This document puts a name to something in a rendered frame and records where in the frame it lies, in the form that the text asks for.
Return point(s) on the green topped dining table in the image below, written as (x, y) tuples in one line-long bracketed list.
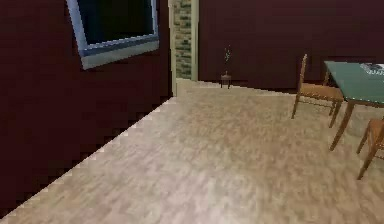
[(353, 81)]

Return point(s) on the small dark plant stand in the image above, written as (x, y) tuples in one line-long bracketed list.
[(226, 80)]

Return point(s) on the brown wooden chair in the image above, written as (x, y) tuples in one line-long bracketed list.
[(318, 90), (375, 133)]

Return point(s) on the grey patterned dish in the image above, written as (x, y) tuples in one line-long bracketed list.
[(373, 68)]

